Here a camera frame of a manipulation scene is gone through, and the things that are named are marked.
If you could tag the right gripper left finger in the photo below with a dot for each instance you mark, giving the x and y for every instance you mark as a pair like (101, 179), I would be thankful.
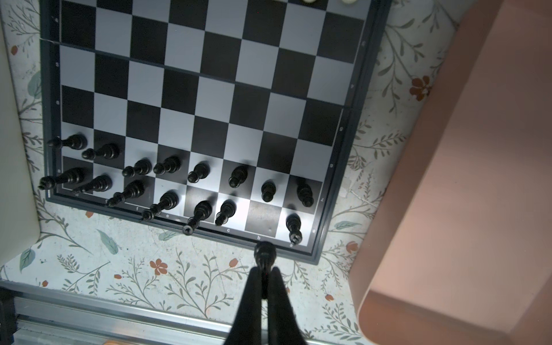
(246, 328)

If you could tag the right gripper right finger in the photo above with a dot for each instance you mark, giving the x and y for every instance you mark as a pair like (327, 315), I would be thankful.
(282, 324)

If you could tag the black chess piece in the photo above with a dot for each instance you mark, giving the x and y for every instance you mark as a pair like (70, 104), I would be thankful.
(265, 255)

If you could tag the black white chess board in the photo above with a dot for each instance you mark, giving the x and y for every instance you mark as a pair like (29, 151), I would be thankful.
(274, 84)

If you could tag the black chess pieces on board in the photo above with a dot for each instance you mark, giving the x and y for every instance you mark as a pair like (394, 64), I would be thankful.
(129, 177)

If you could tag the pink plastic tray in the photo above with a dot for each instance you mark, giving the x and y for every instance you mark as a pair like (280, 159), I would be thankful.
(459, 251)

